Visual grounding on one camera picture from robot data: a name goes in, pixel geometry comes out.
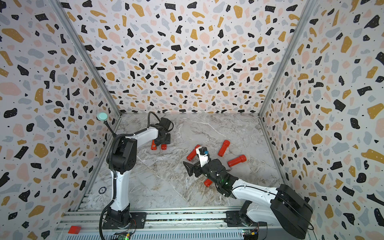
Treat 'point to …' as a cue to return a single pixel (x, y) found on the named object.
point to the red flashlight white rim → (153, 146)
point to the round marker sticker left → (102, 190)
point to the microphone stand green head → (102, 116)
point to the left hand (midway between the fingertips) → (169, 140)
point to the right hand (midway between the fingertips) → (193, 159)
